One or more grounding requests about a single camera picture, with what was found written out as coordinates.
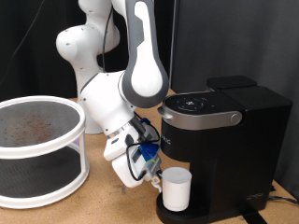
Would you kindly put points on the black Keurig coffee machine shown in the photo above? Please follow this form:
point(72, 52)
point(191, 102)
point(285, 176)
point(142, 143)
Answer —
point(243, 140)

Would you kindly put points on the black curtain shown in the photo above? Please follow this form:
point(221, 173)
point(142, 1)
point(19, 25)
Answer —
point(28, 46)

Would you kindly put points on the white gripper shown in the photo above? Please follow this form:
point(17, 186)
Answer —
point(124, 174)

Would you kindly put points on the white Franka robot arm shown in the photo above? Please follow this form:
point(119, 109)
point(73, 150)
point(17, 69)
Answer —
point(143, 77)

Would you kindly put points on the grey partition panel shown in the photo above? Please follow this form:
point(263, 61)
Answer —
point(249, 31)

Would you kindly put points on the white two-tier turntable shelf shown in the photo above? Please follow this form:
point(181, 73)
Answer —
point(37, 177)

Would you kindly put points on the black tape strip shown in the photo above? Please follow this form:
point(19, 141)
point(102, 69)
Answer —
point(253, 217)

